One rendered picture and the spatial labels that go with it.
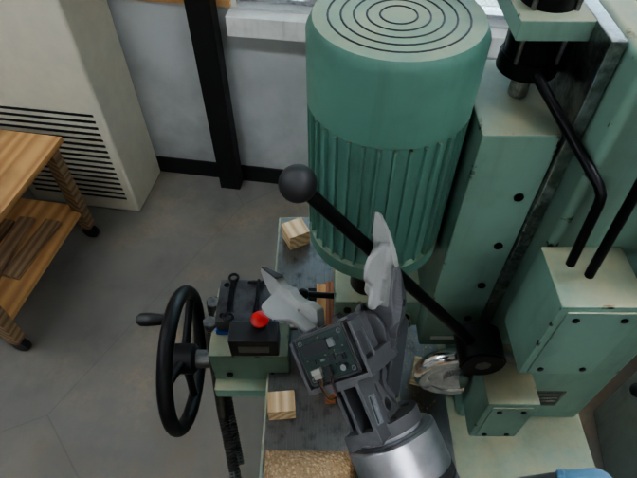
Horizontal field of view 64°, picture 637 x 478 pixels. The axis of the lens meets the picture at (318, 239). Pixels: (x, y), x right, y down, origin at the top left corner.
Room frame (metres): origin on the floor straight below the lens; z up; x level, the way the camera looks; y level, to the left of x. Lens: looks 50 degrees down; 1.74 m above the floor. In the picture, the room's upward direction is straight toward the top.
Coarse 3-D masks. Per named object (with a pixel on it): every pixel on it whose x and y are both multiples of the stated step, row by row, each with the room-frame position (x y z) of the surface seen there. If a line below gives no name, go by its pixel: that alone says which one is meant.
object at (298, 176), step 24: (288, 168) 0.33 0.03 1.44; (288, 192) 0.31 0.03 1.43; (312, 192) 0.32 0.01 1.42; (336, 216) 0.32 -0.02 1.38; (360, 240) 0.32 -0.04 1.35; (408, 288) 0.32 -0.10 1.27; (432, 312) 0.32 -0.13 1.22; (456, 336) 0.34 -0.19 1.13; (480, 336) 0.33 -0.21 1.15; (480, 360) 0.30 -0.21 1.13; (504, 360) 0.31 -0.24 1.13
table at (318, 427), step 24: (288, 264) 0.64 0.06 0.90; (312, 264) 0.64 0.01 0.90; (216, 384) 0.39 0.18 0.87; (240, 384) 0.39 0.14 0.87; (264, 384) 0.39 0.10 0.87; (288, 384) 0.38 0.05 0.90; (264, 408) 0.34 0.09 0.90; (312, 408) 0.34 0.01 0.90; (336, 408) 0.34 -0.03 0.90; (264, 432) 0.29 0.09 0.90; (288, 432) 0.29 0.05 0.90; (312, 432) 0.29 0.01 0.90; (336, 432) 0.29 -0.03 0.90; (264, 456) 0.26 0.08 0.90
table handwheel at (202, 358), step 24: (192, 288) 0.59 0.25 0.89; (168, 312) 0.49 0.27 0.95; (192, 312) 0.56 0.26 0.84; (168, 336) 0.44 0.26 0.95; (168, 360) 0.40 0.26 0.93; (192, 360) 0.46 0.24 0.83; (168, 384) 0.37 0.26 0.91; (192, 384) 0.45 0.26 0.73; (168, 408) 0.35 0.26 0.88; (192, 408) 0.41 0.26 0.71; (168, 432) 0.33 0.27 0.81
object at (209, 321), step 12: (216, 300) 0.50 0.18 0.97; (204, 324) 0.45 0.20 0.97; (216, 396) 0.43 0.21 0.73; (228, 396) 0.47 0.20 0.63; (216, 408) 0.43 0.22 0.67; (228, 408) 0.45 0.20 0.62; (228, 420) 0.42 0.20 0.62; (228, 432) 0.40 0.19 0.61; (228, 444) 0.37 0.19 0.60; (240, 444) 0.39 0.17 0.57; (228, 456) 0.35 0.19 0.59; (240, 456) 0.36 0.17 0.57; (228, 468) 0.33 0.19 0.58
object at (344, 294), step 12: (336, 276) 0.48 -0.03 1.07; (348, 276) 0.48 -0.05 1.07; (336, 288) 0.46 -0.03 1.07; (348, 288) 0.46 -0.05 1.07; (336, 300) 0.44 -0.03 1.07; (348, 300) 0.44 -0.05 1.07; (360, 300) 0.44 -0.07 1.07; (408, 300) 0.44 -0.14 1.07; (336, 312) 0.44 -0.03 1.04; (348, 312) 0.43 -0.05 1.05
